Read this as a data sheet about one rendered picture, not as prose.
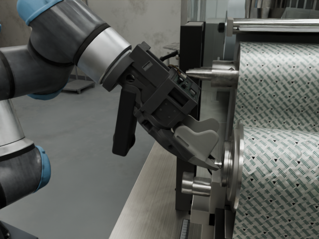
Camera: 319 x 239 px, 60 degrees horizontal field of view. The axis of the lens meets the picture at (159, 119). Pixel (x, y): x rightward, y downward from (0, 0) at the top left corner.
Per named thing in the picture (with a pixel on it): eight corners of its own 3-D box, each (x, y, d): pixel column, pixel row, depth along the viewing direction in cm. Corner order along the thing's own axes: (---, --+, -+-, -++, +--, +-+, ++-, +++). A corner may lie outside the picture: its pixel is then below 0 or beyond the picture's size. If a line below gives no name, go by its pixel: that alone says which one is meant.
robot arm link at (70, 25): (45, 10, 45) (60, -36, 39) (98, 56, 46) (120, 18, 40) (6, 27, 39) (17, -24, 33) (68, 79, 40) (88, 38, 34)
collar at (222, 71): (211, 83, 69) (213, 57, 66) (236, 85, 68) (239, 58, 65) (210, 91, 63) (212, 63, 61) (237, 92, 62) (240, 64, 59)
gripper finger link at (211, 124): (240, 145, 42) (195, 106, 40) (212, 168, 44) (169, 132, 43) (238, 135, 45) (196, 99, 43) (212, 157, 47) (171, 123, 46)
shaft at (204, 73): (186, 77, 68) (187, 64, 67) (211, 78, 67) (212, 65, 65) (184, 81, 65) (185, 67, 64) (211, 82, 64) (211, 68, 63)
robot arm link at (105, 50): (69, 72, 38) (94, 60, 45) (95, 95, 38) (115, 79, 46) (98, 29, 35) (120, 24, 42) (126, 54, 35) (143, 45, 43)
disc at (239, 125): (229, 177, 54) (237, 106, 49) (231, 178, 54) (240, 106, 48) (230, 234, 41) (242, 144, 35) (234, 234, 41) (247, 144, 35)
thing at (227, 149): (222, 140, 49) (224, 140, 41) (234, 141, 48) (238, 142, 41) (219, 182, 49) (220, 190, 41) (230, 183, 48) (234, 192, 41)
